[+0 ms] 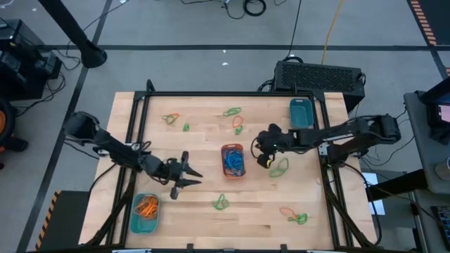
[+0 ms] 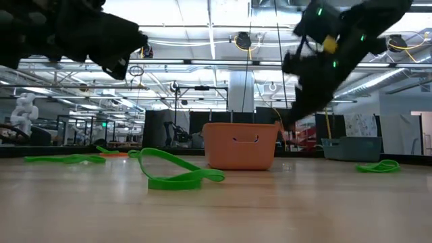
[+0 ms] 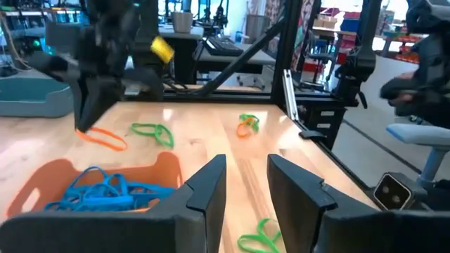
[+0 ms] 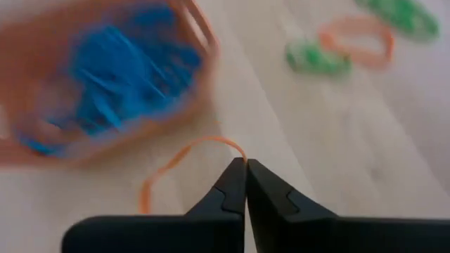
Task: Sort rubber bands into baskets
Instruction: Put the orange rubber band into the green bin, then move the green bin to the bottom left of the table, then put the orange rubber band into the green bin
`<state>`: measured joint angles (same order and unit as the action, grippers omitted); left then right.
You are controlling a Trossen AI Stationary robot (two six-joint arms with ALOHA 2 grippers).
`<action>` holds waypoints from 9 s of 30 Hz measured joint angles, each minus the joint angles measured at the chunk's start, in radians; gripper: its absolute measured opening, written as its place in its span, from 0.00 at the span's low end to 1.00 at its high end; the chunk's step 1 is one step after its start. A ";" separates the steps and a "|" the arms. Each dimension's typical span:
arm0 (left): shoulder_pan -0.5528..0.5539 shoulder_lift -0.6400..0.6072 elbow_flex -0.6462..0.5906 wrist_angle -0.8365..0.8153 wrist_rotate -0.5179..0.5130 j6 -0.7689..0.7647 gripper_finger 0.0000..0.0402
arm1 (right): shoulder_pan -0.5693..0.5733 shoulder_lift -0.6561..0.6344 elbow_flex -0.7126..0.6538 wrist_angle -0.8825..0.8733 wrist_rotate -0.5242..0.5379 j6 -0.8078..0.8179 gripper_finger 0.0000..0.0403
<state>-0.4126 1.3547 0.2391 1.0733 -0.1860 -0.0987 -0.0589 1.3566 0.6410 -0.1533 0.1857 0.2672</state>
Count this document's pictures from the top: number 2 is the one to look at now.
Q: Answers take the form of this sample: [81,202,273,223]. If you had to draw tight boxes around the black partition panel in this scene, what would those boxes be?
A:
[142,107,298,150]

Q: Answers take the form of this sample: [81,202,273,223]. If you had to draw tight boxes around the grey-blue plastic basket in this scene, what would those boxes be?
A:
[320,136,383,162]

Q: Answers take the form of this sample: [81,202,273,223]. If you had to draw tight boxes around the red parts shelf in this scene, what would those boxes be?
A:
[295,124,319,151]

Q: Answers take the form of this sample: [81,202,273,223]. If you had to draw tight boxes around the overhead light bar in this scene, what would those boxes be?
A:
[18,57,432,68]

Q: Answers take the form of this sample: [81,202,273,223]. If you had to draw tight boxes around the rubber bands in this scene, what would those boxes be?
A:
[95,145,121,155]

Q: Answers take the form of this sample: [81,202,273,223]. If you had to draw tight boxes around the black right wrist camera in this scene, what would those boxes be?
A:
[292,0,344,47]

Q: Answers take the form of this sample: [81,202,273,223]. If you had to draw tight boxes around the white humanoid robot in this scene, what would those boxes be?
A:
[9,93,40,136]

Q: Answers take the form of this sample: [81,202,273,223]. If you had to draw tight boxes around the orange plastic basket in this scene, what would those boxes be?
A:
[202,121,281,171]

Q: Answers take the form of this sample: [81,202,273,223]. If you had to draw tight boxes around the white patterned board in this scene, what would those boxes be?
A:
[343,112,379,138]

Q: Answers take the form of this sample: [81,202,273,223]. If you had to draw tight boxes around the black ceiling cable reel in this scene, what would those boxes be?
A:
[234,31,253,51]
[385,33,410,53]

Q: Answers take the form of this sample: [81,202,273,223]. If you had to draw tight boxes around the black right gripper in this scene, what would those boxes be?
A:
[281,32,373,131]

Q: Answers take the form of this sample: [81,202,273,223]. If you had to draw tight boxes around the black hanging power cable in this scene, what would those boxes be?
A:
[273,0,288,109]

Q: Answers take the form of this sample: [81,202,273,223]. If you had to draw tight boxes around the yellow hanging cable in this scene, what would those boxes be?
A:
[323,107,333,140]

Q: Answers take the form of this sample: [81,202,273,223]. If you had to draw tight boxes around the black stand frame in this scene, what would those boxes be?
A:
[173,85,230,149]

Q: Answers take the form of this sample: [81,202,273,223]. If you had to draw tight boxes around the thin black hanging cable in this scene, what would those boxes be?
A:
[241,32,252,114]

